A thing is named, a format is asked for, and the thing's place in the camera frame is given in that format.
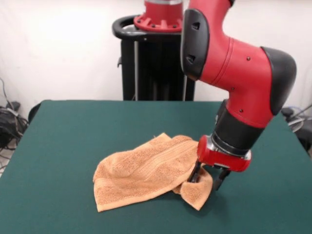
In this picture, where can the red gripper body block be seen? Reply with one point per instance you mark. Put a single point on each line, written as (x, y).
(219, 159)

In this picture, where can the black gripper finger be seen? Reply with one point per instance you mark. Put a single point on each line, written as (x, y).
(221, 179)
(195, 173)

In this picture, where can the orange terry towel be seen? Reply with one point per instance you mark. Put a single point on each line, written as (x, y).
(146, 170)

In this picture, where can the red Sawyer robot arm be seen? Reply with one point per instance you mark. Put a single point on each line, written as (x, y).
(243, 73)

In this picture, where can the dark green tablecloth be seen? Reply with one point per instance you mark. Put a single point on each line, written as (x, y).
(73, 146)

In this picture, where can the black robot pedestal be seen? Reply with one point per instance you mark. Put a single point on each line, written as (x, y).
(156, 68)

